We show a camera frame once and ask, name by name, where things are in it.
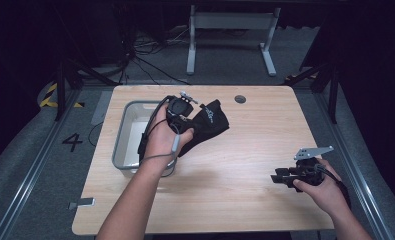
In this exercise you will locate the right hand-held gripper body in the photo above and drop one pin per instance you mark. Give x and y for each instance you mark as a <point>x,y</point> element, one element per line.
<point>310,173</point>

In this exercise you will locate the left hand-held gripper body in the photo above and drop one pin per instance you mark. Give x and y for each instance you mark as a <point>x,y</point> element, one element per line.
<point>180,110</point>

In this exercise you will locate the black cloth garment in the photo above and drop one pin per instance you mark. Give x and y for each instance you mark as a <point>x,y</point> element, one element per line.
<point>208,123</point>

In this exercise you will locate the grey plastic bin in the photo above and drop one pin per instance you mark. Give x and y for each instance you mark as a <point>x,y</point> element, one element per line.
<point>131,133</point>

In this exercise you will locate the person's right hand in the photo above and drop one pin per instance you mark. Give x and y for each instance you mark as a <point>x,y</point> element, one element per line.
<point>331,196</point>

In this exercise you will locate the person's left hand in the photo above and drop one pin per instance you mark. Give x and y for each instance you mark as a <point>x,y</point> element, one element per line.
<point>161,140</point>

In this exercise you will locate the grey table grommet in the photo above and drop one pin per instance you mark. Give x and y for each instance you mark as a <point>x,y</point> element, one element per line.
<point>240,99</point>

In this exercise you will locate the grey floor tape strip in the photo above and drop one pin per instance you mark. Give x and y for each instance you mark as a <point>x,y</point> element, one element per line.
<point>101,108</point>

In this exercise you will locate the black metal stand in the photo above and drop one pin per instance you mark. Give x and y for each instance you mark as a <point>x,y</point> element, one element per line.
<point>333,96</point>
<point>61,90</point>

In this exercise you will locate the yellow black hazard tape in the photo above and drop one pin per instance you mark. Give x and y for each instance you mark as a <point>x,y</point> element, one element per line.
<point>48,96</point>

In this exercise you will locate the grey tape piece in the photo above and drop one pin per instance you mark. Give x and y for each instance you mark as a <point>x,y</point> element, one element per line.
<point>83,202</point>

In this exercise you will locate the white metal desk frame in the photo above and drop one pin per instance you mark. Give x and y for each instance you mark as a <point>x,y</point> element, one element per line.
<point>231,20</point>

